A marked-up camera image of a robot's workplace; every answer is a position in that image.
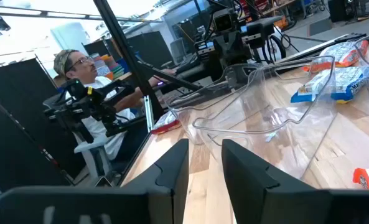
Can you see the black partition panel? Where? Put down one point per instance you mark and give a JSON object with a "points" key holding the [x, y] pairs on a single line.
{"points": [[16, 124]]}

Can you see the red Maruchan ramen packet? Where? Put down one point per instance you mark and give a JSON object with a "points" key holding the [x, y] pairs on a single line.
{"points": [[167, 126]]}

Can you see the grey chair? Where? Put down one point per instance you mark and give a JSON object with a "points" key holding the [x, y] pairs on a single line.
{"points": [[94, 155]]}

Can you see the orange Maruchan ramen packet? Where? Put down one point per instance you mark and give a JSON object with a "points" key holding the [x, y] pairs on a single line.
{"points": [[343, 56]]}

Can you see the stack of colourful containers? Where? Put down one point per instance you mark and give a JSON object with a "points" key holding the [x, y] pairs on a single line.
{"points": [[109, 67]]}

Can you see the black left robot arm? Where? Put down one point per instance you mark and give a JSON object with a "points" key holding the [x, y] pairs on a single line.
{"points": [[260, 29]]}

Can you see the person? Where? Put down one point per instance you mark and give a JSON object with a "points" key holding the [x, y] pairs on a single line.
{"points": [[112, 144]]}

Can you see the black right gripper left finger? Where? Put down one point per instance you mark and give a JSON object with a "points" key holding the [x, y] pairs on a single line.
{"points": [[168, 193]]}

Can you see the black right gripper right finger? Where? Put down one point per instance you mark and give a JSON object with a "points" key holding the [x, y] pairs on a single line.
{"points": [[265, 199]]}

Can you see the blue Maruchan ramen packet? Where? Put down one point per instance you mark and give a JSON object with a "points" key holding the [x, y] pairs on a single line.
{"points": [[349, 88]]}

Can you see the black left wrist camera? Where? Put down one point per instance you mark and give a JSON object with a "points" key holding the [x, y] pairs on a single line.
{"points": [[224, 21]]}

